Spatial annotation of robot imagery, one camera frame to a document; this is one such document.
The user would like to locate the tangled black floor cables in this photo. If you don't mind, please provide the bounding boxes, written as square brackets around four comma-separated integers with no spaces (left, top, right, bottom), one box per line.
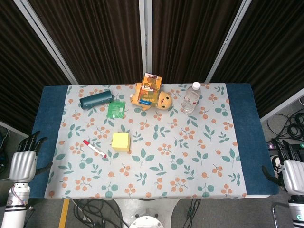
[71,199,130,228]
[267,111,304,143]

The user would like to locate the dark teal pencil case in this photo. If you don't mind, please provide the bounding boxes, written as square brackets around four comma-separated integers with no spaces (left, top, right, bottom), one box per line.
[79,90,114,110]

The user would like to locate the floral patterned tablecloth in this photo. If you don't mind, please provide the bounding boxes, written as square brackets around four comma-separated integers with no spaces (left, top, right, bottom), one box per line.
[44,83,247,200]

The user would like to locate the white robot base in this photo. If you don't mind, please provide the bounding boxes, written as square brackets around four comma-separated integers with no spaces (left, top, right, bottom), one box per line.
[114,198,179,228]

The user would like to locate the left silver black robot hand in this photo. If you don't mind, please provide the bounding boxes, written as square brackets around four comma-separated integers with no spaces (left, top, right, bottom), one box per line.
[9,130,53,183]

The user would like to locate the white black sneaker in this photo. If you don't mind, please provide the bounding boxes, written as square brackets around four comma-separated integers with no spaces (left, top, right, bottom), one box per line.
[270,155,285,178]

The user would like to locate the black power strip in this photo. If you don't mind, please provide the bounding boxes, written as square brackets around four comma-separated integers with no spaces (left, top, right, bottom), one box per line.
[267,142,304,150]

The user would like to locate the dark fabric partition panel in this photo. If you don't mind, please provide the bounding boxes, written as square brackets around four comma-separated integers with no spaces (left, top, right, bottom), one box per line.
[205,0,304,122]
[0,0,79,138]
[14,0,146,86]
[145,0,252,84]

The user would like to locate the orange drink carton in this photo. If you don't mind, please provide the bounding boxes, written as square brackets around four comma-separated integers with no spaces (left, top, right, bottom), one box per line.
[138,72,163,106]

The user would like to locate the yellow sticky note cube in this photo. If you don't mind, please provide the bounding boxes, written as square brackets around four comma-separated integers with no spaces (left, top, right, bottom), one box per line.
[112,132,131,152]

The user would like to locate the blue table cover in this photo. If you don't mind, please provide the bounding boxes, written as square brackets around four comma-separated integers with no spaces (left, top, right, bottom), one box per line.
[29,83,280,199]

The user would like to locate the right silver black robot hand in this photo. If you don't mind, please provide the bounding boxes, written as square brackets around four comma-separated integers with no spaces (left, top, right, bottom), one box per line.
[261,139,304,194]

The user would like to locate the red white marker pen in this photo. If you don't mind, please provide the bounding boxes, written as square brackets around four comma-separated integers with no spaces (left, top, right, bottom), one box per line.
[83,140,107,159]

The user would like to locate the clear plastic water bottle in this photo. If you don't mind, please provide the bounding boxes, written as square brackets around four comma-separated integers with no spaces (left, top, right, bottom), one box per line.
[181,81,202,115]

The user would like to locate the metal chair leg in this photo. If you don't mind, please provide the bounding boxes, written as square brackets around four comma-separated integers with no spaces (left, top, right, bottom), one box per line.
[272,203,289,228]

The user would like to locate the orange plush toy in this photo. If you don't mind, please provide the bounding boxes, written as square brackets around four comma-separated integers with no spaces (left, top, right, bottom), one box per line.
[129,82,173,112]

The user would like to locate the green foil packet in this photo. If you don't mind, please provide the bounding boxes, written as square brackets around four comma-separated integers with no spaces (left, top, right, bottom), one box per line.
[106,100,126,119]

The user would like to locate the yellow floor tape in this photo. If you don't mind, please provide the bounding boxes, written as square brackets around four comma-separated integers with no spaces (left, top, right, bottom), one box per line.
[58,199,71,228]

